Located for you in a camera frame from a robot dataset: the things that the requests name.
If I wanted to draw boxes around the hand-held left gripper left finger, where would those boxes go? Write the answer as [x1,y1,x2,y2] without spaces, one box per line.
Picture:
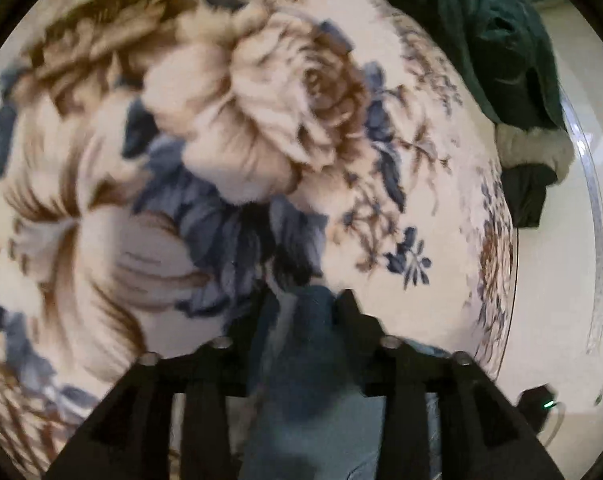
[44,287,282,480]

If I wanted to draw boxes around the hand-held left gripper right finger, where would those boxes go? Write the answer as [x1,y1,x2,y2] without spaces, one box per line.
[335,289,565,480]

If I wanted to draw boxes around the blue denim pants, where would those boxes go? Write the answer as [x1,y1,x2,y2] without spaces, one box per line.
[239,285,445,480]

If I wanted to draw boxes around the black charger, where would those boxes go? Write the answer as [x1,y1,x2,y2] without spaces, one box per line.
[517,385,557,433]

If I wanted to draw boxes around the white bed headboard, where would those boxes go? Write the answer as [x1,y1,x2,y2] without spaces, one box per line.
[511,5,603,411]

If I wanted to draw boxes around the black cloth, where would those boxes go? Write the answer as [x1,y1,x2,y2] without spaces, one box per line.
[501,165,558,228]

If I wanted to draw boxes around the floral bed sheet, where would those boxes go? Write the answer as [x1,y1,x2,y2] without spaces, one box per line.
[0,0,519,480]

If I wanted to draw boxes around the grey cloth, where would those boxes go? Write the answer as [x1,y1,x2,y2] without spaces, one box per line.
[495,124,575,183]

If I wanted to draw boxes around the teal plush blanket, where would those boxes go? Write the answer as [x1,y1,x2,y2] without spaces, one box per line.
[354,0,567,131]

